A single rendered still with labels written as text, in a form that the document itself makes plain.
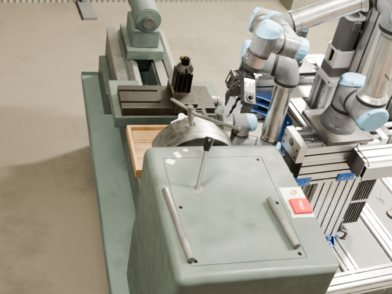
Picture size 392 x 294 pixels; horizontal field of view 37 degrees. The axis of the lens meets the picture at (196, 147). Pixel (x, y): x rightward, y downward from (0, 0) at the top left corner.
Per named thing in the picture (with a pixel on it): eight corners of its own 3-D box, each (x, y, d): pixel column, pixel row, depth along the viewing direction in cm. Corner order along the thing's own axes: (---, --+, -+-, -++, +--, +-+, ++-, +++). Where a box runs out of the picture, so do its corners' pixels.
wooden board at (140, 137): (219, 174, 250) (220, 167, 248) (135, 177, 241) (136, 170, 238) (203, 130, 273) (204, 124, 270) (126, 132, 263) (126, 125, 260)
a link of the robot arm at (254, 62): (271, 62, 190) (249, 56, 187) (265, 73, 193) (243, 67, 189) (264, 50, 196) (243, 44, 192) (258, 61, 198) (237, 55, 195)
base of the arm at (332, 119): (344, 111, 249) (352, 92, 243) (363, 133, 239) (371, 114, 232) (313, 114, 244) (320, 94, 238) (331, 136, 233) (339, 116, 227)
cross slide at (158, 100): (213, 115, 273) (215, 107, 270) (121, 115, 262) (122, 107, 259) (205, 93, 286) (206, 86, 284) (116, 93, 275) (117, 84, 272)
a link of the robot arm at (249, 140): (250, 160, 252) (256, 140, 245) (224, 154, 252) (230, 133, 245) (252, 149, 258) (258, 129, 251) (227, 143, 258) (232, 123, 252)
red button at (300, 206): (311, 215, 184) (313, 210, 182) (294, 216, 182) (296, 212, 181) (304, 202, 188) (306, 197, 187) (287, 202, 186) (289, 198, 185)
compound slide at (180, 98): (196, 112, 265) (198, 104, 261) (174, 112, 262) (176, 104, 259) (186, 87, 280) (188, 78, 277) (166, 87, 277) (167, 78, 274)
